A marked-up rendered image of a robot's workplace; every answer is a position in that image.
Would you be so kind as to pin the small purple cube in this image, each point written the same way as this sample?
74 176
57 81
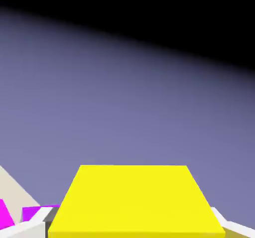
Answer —
29 213

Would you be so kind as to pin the small magenta cube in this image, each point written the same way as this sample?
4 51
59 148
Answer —
5 216

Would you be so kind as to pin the small yellow cube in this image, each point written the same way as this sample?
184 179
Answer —
135 202

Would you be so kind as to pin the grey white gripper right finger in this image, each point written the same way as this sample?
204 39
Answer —
237 227

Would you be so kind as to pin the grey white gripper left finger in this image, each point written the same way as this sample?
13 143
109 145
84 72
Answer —
24 230

